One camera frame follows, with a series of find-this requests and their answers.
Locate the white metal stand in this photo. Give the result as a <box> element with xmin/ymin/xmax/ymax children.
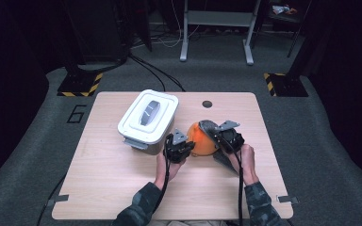
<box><xmin>179</xmin><ymin>0</ymin><xmax>262</xmax><ymax>66</ymax></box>

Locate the white and orange clutter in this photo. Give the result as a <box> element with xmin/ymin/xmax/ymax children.
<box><xmin>271</xmin><ymin>4</ymin><xmax>298</xmax><ymax>16</ymax></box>

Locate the black side table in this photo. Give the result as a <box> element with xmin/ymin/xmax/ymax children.
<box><xmin>254</xmin><ymin>0</ymin><xmax>305</xmax><ymax>58</ymax></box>

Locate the black striped stand base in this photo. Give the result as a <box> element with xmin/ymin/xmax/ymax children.
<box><xmin>263</xmin><ymin>73</ymin><xmax>309</xmax><ymax>98</ymax></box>
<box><xmin>57</xmin><ymin>72</ymin><xmax>104</xmax><ymax>98</ymax></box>

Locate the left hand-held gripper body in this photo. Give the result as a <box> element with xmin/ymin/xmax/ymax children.
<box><xmin>163</xmin><ymin>127</ymin><xmax>191</xmax><ymax>164</ymax></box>

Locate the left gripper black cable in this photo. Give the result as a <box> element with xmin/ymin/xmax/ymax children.
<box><xmin>152</xmin><ymin>134</ymin><xmax>173</xmax><ymax>213</ymax></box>

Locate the person's right hand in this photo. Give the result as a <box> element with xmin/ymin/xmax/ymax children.
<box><xmin>228</xmin><ymin>144</ymin><xmax>260</xmax><ymax>186</ymax></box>

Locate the orange plush toy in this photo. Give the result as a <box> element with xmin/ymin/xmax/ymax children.
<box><xmin>187</xmin><ymin>121</ymin><xmax>220</xmax><ymax>157</ymax></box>

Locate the grey tape strip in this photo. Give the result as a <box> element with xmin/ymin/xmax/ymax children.
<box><xmin>46</xmin><ymin>194</ymin><xmax>70</xmax><ymax>207</ymax></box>
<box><xmin>277</xmin><ymin>195</ymin><xmax>299</xmax><ymax>205</ymax></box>

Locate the white floor cable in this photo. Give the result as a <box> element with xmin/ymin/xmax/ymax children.
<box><xmin>131</xmin><ymin>0</ymin><xmax>202</xmax><ymax>50</ymax></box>

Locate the black equipment cabinet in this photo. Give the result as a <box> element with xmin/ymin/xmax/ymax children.
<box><xmin>63</xmin><ymin>0</ymin><xmax>130</xmax><ymax>64</ymax></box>

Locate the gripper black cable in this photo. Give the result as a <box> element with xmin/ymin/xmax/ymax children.
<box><xmin>152</xmin><ymin>134</ymin><xmax>173</xmax><ymax>213</ymax></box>
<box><xmin>216</xmin><ymin>137</ymin><xmax>245</xmax><ymax>226</ymax></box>

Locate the person's left hand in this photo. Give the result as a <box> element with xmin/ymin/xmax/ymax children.
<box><xmin>154</xmin><ymin>153</ymin><xmax>187</xmax><ymax>191</ymax></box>

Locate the black floor cable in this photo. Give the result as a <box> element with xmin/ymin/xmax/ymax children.
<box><xmin>128</xmin><ymin>55</ymin><xmax>167</xmax><ymax>92</ymax></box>
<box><xmin>131</xmin><ymin>56</ymin><xmax>187</xmax><ymax>92</ymax></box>

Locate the white box lid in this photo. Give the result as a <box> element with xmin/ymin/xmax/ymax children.
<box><xmin>117</xmin><ymin>89</ymin><xmax>179</xmax><ymax>145</ymax></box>

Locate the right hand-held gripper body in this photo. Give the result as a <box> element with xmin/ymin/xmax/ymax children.
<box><xmin>214</xmin><ymin>120</ymin><xmax>245</xmax><ymax>154</ymax></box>

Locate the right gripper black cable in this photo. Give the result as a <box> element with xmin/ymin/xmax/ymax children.
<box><xmin>216</xmin><ymin>137</ymin><xmax>245</xmax><ymax>226</ymax></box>

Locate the thin black cable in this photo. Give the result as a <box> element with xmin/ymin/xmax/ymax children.
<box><xmin>36</xmin><ymin>175</ymin><xmax>67</xmax><ymax>226</ymax></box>

